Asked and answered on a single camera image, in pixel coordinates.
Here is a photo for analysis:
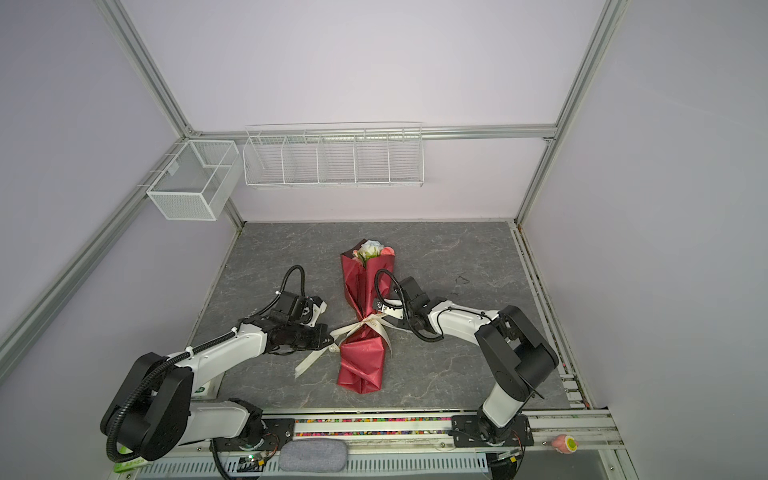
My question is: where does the cream ribbon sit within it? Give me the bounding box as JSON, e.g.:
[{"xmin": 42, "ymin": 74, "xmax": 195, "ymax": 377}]
[{"xmin": 294, "ymin": 314, "xmax": 395, "ymax": 379}]

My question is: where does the red wrapping paper sheet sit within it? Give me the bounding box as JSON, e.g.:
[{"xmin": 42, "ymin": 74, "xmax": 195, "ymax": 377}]
[{"xmin": 337, "ymin": 239, "xmax": 395, "ymax": 394}]

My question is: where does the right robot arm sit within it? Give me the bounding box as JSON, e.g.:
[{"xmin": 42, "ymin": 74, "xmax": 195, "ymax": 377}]
[{"xmin": 372, "ymin": 277, "xmax": 560, "ymax": 450}]

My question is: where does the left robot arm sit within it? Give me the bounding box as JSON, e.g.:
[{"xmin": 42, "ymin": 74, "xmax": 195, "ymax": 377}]
[{"xmin": 100, "ymin": 291, "xmax": 333, "ymax": 463}]

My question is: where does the grey foam pad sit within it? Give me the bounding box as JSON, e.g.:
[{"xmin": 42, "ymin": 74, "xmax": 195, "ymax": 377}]
[{"xmin": 278, "ymin": 438, "xmax": 349, "ymax": 473}]

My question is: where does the white mesh box basket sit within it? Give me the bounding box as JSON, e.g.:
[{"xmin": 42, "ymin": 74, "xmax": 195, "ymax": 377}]
[{"xmin": 147, "ymin": 140, "xmax": 244, "ymax": 221}]

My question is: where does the pink round object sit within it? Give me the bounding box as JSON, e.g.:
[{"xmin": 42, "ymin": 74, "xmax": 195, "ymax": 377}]
[{"xmin": 551, "ymin": 434, "xmax": 579, "ymax": 455}]

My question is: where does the green white packet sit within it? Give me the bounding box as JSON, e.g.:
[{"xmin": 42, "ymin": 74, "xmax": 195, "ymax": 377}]
[{"xmin": 113, "ymin": 446, "xmax": 152, "ymax": 474}]

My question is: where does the white wire shelf basket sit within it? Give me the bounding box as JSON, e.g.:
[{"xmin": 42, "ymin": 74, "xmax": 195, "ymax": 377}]
[{"xmin": 242, "ymin": 122, "xmax": 425, "ymax": 188}]

